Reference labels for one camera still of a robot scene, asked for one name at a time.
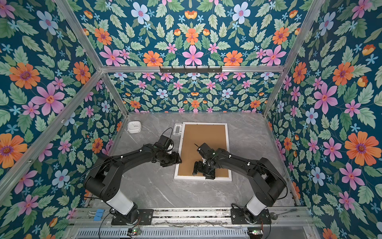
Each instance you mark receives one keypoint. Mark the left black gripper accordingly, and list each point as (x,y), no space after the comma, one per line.
(176,159)

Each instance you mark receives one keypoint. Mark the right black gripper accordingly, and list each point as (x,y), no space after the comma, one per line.
(197,167)

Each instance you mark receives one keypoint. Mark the white picture frame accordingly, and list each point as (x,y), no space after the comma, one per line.
(203,178)

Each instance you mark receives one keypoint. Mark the brown cardboard backing board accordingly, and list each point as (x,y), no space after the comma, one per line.
(194,140)

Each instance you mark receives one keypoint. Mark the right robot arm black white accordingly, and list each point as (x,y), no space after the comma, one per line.
(266,182)

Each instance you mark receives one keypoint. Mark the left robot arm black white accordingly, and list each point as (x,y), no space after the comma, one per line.
(106,179)

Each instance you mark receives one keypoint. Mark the white round device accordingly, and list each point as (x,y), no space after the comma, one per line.
(134,127)

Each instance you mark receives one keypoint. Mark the blue binder clip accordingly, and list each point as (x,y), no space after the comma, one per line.
(98,215)

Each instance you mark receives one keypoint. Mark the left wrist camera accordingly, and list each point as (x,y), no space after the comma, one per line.
(165,143)

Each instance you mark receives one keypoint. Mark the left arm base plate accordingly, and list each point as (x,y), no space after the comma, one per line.
(143,216)

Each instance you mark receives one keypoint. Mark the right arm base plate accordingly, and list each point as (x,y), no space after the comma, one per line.
(239,218)

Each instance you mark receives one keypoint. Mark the white cable duct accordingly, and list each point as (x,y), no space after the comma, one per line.
(163,233)

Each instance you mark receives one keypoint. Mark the black hook rail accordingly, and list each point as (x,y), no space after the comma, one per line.
(189,69)

